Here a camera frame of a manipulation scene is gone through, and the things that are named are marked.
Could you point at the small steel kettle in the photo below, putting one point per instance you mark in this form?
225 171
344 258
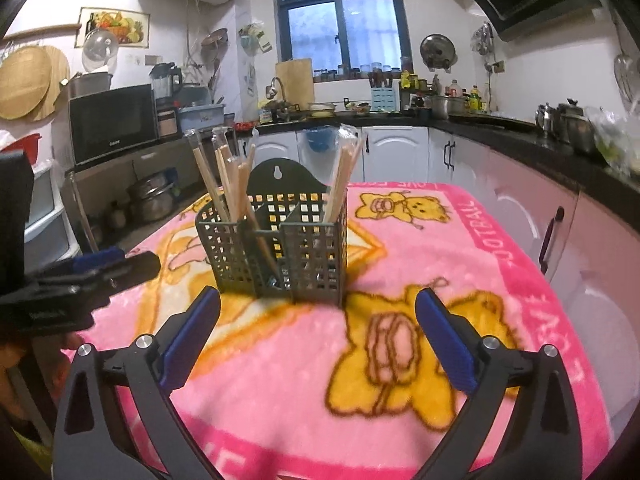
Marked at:
545 119

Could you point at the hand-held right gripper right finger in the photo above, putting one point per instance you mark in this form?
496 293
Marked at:
445 340

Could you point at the dark green utensil holder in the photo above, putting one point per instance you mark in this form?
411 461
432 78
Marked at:
310 260

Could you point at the steel pot lid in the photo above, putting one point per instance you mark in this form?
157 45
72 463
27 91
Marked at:
437 52

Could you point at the dark framed window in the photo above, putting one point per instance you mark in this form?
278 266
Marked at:
370 25

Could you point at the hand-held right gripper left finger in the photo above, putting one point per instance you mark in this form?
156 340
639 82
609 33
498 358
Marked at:
192 330

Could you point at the row of hanging steel utensils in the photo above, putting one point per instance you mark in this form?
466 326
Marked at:
627 77

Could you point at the steel cooking pot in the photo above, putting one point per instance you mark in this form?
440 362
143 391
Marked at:
447 107

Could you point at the stacked steel pots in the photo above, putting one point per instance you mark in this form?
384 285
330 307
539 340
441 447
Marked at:
150 200

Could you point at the metal kitchen shelf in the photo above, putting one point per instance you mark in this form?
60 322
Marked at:
125 160

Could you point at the light blue knife block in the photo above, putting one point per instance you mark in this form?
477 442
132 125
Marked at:
385 100

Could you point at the glass pot lid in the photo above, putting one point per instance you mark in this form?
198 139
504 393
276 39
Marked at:
100 50

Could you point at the cluster of condiment bottles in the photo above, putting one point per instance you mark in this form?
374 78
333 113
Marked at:
465 95

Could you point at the hanging wall bowls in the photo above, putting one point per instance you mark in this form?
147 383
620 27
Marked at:
215 42

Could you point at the person's left hand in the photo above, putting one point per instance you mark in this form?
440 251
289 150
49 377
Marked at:
72 344

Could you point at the steel bowl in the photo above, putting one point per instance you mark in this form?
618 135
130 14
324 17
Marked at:
582 135

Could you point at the wooden cutting board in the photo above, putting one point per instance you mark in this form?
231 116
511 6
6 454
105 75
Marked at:
295 85

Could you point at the black gas stove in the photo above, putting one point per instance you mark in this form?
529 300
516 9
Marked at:
490 121

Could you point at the white plastic drawer unit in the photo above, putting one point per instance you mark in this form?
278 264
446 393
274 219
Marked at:
50 210

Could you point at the light blue dish box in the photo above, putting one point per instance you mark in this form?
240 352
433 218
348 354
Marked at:
200 117

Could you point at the round bamboo tray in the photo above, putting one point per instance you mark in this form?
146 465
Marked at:
61 80
22 82

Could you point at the blue plastic bag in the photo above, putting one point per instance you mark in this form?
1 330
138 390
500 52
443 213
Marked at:
320 140

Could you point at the pink printed bear blanket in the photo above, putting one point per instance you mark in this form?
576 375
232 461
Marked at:
300 360

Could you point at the black microwave oven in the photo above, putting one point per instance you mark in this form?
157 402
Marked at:
112 122

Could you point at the wall power outlet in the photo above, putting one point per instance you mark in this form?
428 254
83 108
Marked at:
498 66

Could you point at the green wall holder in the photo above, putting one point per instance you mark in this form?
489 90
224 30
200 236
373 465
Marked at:
255 40

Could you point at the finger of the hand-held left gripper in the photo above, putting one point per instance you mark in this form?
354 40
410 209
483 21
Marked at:
100 259
135 267

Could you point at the white kitchen cabinets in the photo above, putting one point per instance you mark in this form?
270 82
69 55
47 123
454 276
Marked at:
500 185

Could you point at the black blender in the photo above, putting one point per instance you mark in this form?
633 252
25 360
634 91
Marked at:
164 80

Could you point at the row of spice jars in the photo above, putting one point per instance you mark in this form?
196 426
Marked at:
350 72

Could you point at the red plastic basin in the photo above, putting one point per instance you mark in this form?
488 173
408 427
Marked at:
25 147

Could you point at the wooden wall rail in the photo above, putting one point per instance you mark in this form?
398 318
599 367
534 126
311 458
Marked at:
45 31

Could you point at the clear plastic bag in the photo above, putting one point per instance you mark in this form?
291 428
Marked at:
617 142

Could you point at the cluster of small hanging utensils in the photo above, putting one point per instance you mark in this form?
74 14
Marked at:
482 39

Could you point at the fruit wall poster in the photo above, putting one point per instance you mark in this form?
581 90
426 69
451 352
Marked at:
130 25

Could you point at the steel rectangular container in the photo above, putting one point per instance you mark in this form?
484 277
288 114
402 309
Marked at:
90 85

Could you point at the group of wooden chopsticks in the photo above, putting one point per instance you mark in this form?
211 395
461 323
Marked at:
235 185

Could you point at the steel faucet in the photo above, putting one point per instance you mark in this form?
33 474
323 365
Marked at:
274 87

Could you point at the black kitchen countertop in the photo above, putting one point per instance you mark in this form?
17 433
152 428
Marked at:
550 160

